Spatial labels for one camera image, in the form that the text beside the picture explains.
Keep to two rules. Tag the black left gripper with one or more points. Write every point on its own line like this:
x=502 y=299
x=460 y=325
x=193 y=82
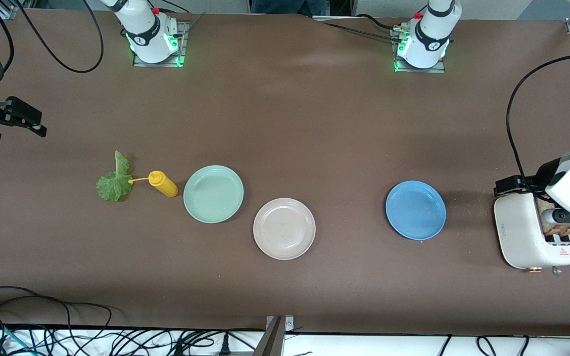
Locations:
x=542 y=175

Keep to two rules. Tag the green lettuce leaf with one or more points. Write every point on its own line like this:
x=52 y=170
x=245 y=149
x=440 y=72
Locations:
x=112 y=187

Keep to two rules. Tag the yellow mustard squeeze bottle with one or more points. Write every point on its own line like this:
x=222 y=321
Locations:
x=164 y=184

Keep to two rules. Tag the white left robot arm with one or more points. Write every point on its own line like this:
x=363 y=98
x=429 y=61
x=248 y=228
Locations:
x=431 y=34

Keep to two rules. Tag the blue plate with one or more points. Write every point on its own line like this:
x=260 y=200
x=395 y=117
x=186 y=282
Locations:
x=416 y=210

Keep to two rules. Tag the mint green plate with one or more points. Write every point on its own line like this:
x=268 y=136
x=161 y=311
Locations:
x=213 y=194

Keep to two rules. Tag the beige plate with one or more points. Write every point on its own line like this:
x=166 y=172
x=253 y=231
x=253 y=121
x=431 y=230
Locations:
x=284 y=228

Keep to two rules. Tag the white toaster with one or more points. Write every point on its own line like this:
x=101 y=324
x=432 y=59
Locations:
x=517 y=232

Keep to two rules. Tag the person in blue jeans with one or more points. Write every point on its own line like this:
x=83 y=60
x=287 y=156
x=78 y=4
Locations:
x=309 y=5

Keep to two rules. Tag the black power plug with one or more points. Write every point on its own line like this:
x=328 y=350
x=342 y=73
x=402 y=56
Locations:
x=224 y=344

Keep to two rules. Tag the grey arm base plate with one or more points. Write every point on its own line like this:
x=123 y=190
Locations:
x=441 y=67
x=180 y=63

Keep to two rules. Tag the grey metal camera post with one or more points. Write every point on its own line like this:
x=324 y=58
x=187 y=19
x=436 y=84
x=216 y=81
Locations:
x=275 y=336

